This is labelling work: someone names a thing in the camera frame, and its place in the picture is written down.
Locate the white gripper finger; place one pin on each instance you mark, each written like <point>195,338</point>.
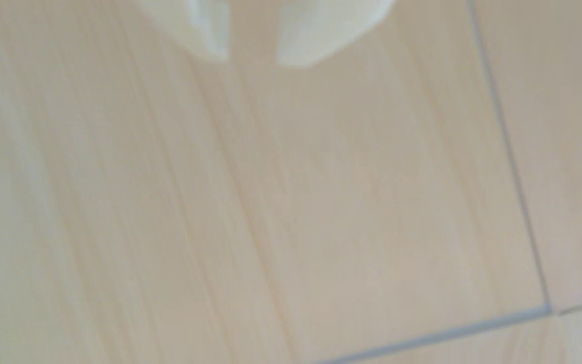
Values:
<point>321,28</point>
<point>195,23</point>

